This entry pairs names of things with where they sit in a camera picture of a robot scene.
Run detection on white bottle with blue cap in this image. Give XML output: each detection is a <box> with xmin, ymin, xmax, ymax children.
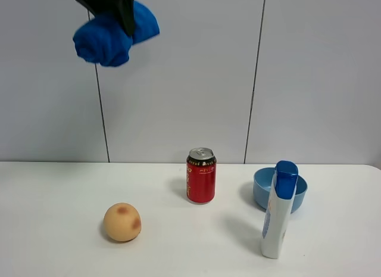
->
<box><xmin>261</xmin><ymin>160</ymin><xmax>298</xmax><ymax>259</ymax></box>

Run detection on light blue bowl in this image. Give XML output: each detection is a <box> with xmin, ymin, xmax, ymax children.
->
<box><xmin>253</xmin><ymin>167</ymin><xmax>308</xmax><ymax>213</ymax></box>

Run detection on blue towel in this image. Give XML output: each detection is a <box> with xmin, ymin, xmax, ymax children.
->
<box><xmin>73</xmin><ymin>1</ymin><xmax>160</xmax><ymax>67</ymax></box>

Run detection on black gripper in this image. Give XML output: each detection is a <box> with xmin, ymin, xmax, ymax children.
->
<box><xmin>75</xmin><ymin>0</ymin><xmax>135</xmax><ymax>36</ymax></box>

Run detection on red soda can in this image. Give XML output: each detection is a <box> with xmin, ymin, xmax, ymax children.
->
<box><xmin>186</xmin><ymin>147</ymin><xmax>217</xmax><ymax>204</ymax></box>

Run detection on tan spotted ball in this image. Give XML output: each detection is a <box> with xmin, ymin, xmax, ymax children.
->
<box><xmin>102</xmin><ymin>203</ymin><xmax>142</xmax><ymax>242</ymax></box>

